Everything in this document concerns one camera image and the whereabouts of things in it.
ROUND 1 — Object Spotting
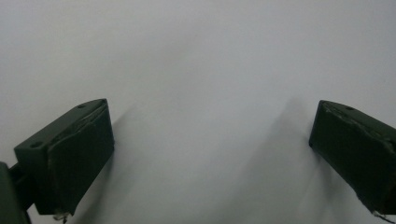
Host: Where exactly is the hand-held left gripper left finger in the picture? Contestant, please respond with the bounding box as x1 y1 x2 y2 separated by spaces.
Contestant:
13 98 116 217

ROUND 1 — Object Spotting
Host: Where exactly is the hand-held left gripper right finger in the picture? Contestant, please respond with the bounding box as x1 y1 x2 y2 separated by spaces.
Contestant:
308 99 396 217

